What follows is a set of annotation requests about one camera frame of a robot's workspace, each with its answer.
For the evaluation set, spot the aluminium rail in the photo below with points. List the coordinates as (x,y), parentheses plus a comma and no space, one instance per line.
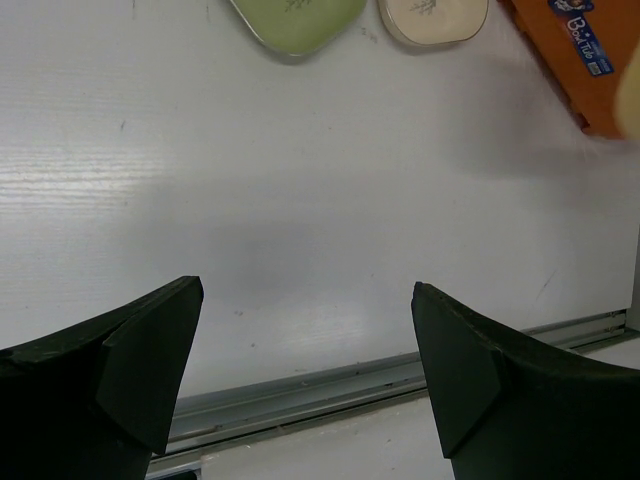
(251,372)

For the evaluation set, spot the orange plastic bin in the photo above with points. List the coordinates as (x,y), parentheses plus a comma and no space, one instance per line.
(585,46)

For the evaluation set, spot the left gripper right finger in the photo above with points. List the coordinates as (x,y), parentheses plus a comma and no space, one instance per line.
(508,406)

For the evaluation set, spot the cream square plate right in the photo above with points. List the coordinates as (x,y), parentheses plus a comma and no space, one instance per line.
(427,23)

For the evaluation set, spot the yellow square plate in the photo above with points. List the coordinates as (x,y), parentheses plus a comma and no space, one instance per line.
(627,99)

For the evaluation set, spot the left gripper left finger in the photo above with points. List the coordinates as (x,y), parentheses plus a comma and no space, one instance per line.
(96,400)

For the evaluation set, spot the green square plate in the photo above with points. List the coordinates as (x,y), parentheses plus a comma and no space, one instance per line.
(297,27)

